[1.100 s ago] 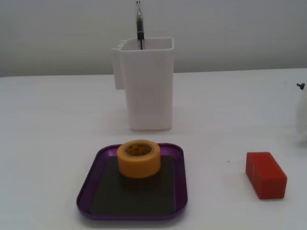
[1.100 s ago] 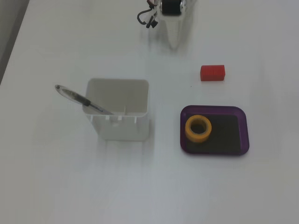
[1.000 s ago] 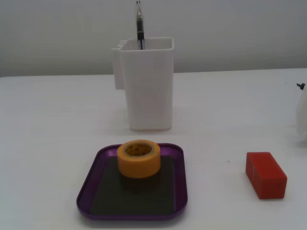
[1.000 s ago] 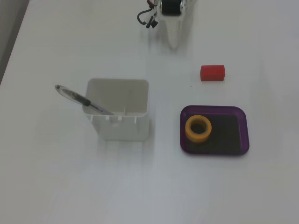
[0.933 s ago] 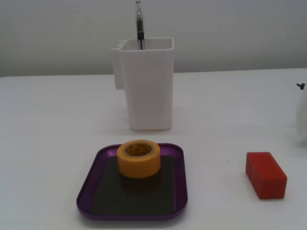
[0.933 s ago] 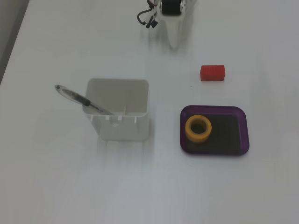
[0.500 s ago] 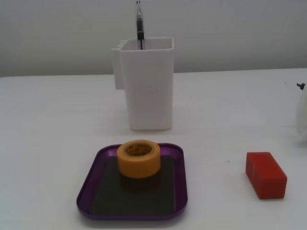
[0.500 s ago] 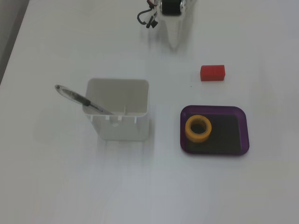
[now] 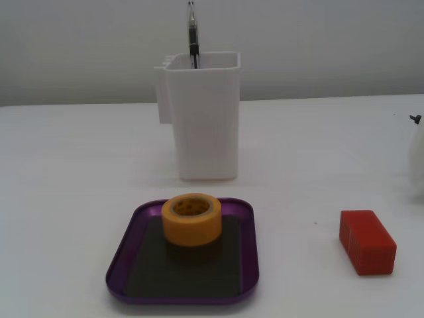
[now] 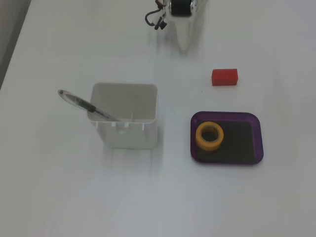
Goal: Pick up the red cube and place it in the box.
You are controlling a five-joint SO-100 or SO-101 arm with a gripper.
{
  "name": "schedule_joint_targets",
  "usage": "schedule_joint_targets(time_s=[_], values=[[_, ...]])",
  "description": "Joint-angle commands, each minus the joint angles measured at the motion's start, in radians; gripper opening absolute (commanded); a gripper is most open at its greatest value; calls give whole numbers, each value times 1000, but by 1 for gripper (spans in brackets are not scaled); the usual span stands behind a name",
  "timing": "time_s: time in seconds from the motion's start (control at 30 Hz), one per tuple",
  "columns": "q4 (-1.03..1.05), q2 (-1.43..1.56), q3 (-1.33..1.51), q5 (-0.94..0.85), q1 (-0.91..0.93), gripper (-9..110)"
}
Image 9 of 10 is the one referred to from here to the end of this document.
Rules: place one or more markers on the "white fixed gripper finger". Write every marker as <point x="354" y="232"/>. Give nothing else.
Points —
<point x="418" y="159"/>

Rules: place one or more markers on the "red cube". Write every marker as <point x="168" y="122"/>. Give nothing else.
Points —
<point x="367" y="242"/>

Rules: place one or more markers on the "white plastic box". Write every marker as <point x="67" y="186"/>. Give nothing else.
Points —
<point x="207" y="126"/>

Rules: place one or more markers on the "yellow tape roll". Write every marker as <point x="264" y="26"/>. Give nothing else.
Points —
<point x="192" y="225"/>

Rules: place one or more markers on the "black ballpoint pen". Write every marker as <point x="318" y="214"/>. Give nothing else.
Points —
<point x="192" y="36"/>

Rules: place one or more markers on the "purple metal tray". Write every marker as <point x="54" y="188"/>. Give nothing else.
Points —
<point x="126" y="265"/>

